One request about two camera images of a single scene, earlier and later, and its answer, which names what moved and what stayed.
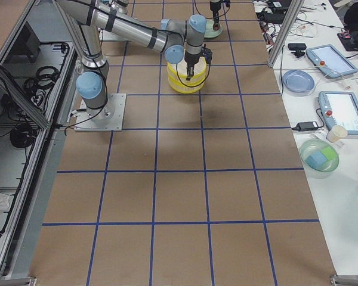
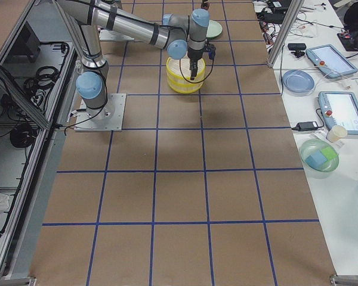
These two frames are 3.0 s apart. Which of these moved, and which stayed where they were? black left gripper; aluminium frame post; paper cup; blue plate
Moved: black left gripper
Stayed: aluminium frame post; blue plate; paper cup
